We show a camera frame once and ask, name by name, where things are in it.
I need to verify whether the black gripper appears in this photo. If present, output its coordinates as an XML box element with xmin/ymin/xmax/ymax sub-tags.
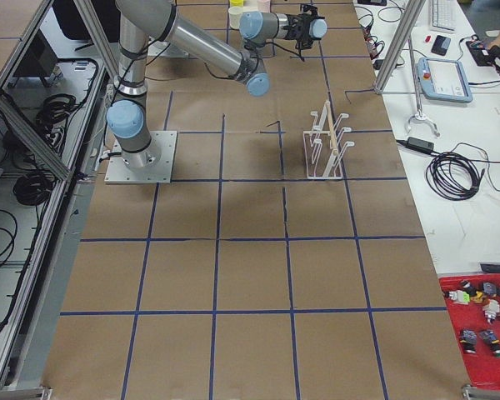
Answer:
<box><xmin>285</xmin><ymin>4</ymin><xmax>325</xmax><ymax>49</ymax></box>

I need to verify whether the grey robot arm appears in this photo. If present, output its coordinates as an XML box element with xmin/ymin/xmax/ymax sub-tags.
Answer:
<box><xmin>106</xmin><ymin>1</ymin><xmax>328</xmax><ymax>170</ymax></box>

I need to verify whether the pale green plastic cup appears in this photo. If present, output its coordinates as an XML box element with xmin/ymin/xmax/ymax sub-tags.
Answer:
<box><xmin>227</xmin><ymin>6</ymin><xmax>244</xmax><ymax>30</ymax></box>

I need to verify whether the yellow plastic cup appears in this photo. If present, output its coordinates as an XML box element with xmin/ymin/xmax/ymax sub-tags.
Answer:
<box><xmin>229</xmin><ymin>0</ymin><xmax>244</xmax><ymax>7</ymax></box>

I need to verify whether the black smartphone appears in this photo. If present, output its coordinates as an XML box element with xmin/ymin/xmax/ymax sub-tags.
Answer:
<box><xmin>431</xmin><ymin>35</ymin><xmax>451</xmax><ymax>57</ymax></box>

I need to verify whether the white keyboard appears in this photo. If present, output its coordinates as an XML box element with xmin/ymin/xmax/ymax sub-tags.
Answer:
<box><xmin>429</xmin><ymin>0</ymin><xmax>456</xmax><ymax>33</ymax></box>

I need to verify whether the long reach grabber tool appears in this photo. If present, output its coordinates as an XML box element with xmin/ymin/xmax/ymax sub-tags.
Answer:
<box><xmin>405</xmin><ymin>37</ymin><xmax>440</xmax><ymax>138</ymax></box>

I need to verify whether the blue teach pendant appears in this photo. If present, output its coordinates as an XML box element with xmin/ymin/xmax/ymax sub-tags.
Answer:
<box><xmin>417</xmin><ymin>57</ymin><xmax>473</xmax><ymax>103</ymax></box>

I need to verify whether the red parts tray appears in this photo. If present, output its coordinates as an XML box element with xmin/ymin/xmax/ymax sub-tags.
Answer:
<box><xmin>439</xmin><ymin>274</ymin><xmax>500</xmax><ymax>390</ymax></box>

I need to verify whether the aluminium frame post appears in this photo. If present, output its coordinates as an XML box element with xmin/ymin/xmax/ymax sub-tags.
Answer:
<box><xmin>373</xmin><ymin>0</ymin><xmax>425</xmax><ymax>94</ymax></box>

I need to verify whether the white wire cup rack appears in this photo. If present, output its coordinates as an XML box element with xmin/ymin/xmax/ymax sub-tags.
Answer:
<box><xmin>302</xmin><ymin>100</ymin><xmax>355</xmax><ymax>180</ymax></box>

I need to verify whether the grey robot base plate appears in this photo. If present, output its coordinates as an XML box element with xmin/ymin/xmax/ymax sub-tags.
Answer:
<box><xmin>105</xmin><ymin>130</ymin><xmax>178</xmax><ymax>184</ymax></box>

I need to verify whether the coiled black cable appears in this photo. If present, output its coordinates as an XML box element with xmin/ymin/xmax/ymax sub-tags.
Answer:
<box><xmin>424</xmin><ymin>143</ymin><xmax>500</xmax><ymax>203</ymax></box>

